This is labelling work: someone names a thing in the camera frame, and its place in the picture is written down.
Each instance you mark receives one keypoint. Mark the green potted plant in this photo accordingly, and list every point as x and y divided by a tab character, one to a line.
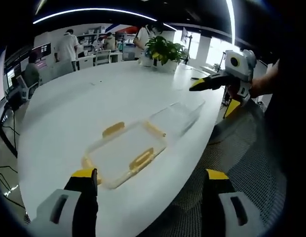
165	49

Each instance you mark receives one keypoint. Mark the wall screen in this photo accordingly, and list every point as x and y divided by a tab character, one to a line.
43	49

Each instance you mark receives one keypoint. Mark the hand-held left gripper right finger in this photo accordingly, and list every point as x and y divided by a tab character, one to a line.
224	197

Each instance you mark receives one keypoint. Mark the white plant pot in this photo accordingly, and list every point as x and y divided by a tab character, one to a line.
165	65

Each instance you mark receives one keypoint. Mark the person's dark clothing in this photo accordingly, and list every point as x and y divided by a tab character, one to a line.
291	123

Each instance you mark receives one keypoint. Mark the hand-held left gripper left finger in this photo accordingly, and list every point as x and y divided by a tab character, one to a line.
69	197

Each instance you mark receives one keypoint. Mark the curved ceiling light strip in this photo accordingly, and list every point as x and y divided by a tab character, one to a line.
93	11

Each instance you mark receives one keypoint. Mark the clear plastic container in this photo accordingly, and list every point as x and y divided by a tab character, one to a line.
179	116

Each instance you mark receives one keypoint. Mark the monitor on black stand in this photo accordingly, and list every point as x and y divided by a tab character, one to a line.
187	37

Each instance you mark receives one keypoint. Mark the grey mesh office chair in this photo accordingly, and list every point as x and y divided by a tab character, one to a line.
239	160

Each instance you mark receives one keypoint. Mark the white office chair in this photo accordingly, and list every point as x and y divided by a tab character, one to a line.
103	57
28	89

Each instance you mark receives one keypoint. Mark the clear lid with yellow buckles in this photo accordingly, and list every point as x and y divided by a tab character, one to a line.
126	153

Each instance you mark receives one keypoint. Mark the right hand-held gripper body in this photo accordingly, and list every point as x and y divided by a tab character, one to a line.
239	66

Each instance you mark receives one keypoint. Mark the computer monitor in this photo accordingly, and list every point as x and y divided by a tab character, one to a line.
10	76

